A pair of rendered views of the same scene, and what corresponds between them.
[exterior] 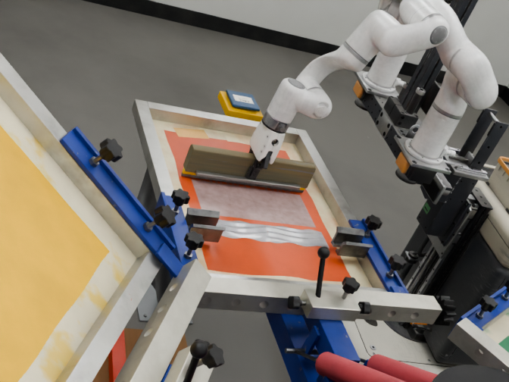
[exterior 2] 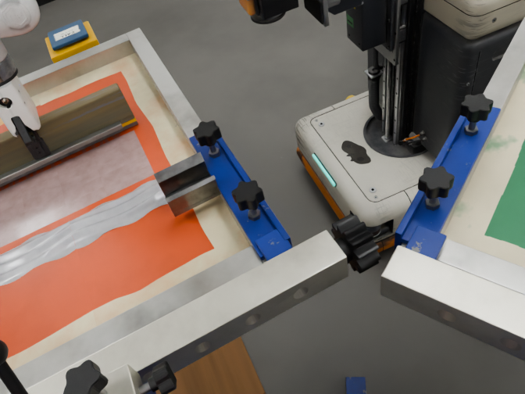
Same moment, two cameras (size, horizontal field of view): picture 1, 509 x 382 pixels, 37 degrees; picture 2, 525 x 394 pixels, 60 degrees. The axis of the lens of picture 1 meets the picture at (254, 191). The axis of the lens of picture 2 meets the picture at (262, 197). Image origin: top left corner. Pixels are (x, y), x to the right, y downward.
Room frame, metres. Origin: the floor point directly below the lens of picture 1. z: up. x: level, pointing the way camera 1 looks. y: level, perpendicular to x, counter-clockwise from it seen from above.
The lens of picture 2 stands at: (1.27, -0.54, 1.54)
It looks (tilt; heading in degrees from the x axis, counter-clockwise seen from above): 49 degrees down; 15
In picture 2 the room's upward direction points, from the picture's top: 16 degrees counter-clockwise
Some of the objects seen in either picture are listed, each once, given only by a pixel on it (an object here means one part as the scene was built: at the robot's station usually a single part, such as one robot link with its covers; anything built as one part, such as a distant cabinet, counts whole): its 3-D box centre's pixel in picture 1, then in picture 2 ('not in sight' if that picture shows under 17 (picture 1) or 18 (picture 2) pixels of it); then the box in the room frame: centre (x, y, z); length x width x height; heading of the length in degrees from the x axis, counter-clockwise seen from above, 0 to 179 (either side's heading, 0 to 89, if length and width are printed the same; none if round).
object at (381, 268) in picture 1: (373, 262); (237, 193); (1.75, -0.37, 0.97); 0.30 x 0.05 x 0.07; 29
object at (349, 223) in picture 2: (438, 310); (346, 248); (1.60, -0.54, 1.02); 0.07 x 0.06 x 0.07; 29
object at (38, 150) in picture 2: (256, 171); (36, 147); (1.86, 0.02, 1.02); 0.03 x 0.03 x 0.07; 30
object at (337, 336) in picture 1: (330, 337); not in sight; (1.33, -0.28, 1.02); 0.17 x 0.06 x 0.05; 29
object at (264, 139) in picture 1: (267, 138); (8, 97); (1.89, 0.03, 1.12); 0.10 x 0.08 x 0.11; 30
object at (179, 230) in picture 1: (177, 242); not in sight; (1.48, 0.12, 0.97); 0.30 x 0.05 x 0.07; 29
